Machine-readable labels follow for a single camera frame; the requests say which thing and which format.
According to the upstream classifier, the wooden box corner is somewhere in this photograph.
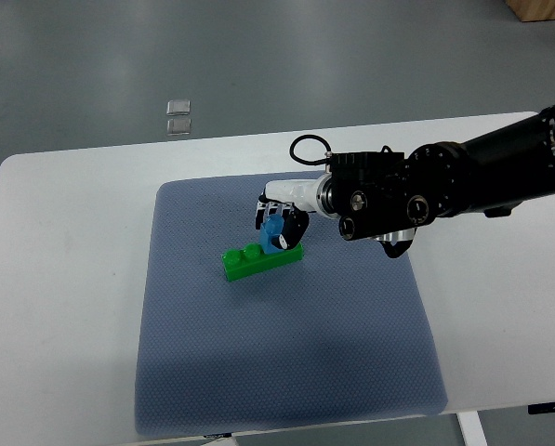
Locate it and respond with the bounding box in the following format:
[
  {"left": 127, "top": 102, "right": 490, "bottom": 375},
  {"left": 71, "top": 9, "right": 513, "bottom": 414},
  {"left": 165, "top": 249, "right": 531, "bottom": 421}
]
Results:
[{"left": 505, "top": 0, "right": 555, "bottom": 22}]

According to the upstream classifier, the long green block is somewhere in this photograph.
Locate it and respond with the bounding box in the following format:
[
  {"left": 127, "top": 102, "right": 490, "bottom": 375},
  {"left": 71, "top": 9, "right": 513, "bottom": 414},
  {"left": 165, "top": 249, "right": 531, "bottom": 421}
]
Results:
[{"left": 221, "top": 243, "right": 304, "bottom": 282}]

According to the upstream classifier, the lower metal floor plate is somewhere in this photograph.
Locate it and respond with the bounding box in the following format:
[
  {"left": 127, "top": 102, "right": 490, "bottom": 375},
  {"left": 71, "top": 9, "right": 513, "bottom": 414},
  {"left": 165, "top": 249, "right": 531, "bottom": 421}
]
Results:
[{"left": 166, "top": 117, "right": 192, "bottom": 137}]

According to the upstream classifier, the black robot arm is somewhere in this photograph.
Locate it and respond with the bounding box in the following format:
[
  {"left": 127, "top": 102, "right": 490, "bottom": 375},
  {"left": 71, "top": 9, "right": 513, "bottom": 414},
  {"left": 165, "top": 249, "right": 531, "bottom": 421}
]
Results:
[{"left": 311, "top": 105, "right": 555, "bottom": 258}]

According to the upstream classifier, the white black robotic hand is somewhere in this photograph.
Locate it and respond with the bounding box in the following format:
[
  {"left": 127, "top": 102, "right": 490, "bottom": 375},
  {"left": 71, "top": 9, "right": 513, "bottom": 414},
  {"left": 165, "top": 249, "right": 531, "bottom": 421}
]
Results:
[{"left": 255, "top": 174, "right": 337, "bottom": 251}]

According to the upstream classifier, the white table leg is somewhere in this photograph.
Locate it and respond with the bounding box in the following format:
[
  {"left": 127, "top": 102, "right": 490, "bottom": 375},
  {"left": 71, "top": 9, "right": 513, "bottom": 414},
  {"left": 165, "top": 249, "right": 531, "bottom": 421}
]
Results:
[{"left": 456, "top": 411, "right": 488, "bottom": 446}]

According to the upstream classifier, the black table control panel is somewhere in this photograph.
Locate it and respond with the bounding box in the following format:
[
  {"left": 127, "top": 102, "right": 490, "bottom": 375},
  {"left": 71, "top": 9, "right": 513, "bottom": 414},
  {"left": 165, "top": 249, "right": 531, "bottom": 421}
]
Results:
[{"left": 527, "top": 402, "right": 555, "bottom": 415}]

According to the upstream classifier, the small blue block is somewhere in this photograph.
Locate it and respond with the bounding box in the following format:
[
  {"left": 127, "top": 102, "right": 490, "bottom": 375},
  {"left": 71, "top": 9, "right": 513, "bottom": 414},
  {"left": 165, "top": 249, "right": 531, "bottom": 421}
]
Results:
[{"left": 259, "top": 214, "right": 284, "bottom": 255}]

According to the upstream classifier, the blue-grey textured mat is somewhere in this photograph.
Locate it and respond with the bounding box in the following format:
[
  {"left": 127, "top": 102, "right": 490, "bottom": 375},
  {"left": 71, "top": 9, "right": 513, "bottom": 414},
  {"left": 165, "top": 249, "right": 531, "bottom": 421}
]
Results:
[{"left": 135, "top": 175, "right": 447, "bottom": 437}]

